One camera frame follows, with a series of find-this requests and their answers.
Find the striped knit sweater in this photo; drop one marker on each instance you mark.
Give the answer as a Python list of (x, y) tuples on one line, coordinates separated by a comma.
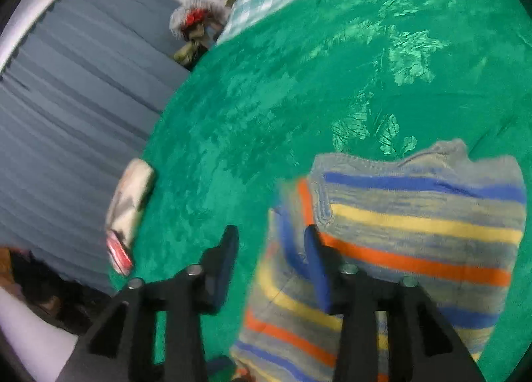
[(452, 223)]

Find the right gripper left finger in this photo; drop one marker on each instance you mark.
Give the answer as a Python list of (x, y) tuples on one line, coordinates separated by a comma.
[(152, 331)]

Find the blue grey curtain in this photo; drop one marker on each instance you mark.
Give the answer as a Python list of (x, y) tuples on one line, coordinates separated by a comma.
[(79, 100)]

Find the pile of clothes bag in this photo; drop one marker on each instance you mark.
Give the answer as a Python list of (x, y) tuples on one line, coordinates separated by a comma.
[(198, 23)]

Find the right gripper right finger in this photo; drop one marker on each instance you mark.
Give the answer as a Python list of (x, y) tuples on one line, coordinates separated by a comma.
[(423, 346)]

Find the green floral bedspread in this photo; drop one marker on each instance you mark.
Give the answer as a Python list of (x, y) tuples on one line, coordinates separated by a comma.
[(377, 79)]

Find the red smartphone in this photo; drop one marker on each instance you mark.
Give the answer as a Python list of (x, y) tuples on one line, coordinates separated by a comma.
[(119, 255)]

